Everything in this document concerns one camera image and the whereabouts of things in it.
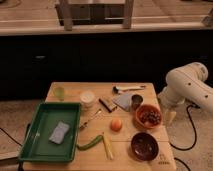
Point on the metal spoon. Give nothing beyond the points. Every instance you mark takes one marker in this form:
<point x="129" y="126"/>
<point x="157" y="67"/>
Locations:
<point x="84" y="125"/>

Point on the metal cup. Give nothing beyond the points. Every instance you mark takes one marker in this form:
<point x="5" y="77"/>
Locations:
<point x="136" y="101"/>

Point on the blue sponge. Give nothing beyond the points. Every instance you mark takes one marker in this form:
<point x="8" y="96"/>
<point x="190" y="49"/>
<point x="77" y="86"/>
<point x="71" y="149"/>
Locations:
<point x="59" y="133"/>

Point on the orange apple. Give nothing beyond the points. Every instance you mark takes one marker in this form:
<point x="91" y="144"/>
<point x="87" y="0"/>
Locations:
<point x="116" y="124"/>

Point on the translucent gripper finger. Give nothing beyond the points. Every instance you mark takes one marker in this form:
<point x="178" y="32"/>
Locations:
<point x="170" y="117"/>

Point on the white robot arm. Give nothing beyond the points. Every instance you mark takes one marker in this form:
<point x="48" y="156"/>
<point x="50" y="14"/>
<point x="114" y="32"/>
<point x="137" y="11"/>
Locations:
<point x="185" y="83"/>

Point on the green plastic tray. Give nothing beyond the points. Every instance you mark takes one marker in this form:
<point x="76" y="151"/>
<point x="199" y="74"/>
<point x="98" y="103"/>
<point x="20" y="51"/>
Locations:
<point x="38" y="147"/>

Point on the yellow stick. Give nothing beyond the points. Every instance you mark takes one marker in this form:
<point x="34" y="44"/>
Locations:
<point x="108" y="147"/>

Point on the green translucent cup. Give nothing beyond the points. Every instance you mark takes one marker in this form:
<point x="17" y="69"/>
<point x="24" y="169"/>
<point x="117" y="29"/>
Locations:
<point x="59" y="93"/>

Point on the wooden stool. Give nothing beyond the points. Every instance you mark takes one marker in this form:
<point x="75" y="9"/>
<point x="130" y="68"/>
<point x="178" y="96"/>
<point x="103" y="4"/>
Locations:
<point x="94" y="12"/>

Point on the dark brown bowl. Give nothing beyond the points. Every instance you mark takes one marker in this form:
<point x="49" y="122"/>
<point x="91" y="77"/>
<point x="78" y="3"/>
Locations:
<point x="144" y="146"/>

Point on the orange bowl with food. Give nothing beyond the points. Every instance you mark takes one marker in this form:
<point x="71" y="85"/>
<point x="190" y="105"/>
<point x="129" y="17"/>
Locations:
<point x="148" y="116"/>

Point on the dark rectangular block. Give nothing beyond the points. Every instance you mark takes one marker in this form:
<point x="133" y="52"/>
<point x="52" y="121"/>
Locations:
<point x="108" y="104"/>

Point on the white paper cup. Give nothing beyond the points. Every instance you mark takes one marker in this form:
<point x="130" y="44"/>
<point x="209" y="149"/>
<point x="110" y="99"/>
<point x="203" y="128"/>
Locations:
<point x="87" y="98"/>

